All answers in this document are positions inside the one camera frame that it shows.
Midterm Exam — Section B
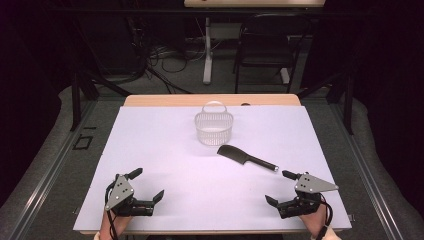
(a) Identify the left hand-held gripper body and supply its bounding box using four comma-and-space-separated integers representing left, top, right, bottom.
104, 173, 157, 218

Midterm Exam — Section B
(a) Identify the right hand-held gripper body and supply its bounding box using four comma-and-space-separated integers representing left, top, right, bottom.
277, 172, 340, 220

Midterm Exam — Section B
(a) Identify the white plastic basket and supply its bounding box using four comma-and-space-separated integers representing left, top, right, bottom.
194, 100, 235, 147

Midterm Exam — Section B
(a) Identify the person's left hand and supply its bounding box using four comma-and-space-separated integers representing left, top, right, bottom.
99, 209, 133, 240

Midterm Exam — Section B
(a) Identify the person's right hand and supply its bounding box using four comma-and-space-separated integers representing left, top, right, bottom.
298, 203, 330, 240

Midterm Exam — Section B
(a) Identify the white table mat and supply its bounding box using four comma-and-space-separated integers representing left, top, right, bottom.
72, 105, 353, 233

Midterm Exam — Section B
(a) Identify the wooden table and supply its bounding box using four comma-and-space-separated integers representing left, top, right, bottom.
79, 93, 345, 236

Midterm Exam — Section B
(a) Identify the black metal stand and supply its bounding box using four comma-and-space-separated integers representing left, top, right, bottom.
295, 70, 356, 136
69, 71, 134, 133

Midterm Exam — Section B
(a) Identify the white desk leg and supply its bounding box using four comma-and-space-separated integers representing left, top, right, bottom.
202, 16, 215, 86
279, 67, 291, 85

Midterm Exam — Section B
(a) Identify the black folding chair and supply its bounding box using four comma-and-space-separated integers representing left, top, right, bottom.
232, 13, 314, 95

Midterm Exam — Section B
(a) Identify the light wooden desk top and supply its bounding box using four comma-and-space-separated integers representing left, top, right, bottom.
183, 0, 327, 9

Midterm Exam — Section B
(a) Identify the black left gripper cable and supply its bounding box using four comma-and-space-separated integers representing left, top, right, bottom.
104, 181, 120, 240

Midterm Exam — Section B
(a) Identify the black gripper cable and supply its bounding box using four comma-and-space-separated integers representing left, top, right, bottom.
104, 181, 120, 240
314, 194, 335, 240

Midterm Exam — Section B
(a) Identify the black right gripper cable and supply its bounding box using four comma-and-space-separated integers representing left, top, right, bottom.
314, 194, 335, 240

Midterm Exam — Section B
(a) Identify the aluminium floor rail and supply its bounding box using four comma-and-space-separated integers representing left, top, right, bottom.
328, 99, 406, 240
8, 99, 98, 240

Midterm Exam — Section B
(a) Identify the tangle of floor cables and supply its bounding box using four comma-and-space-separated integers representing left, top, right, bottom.
131, 16, 209, 95

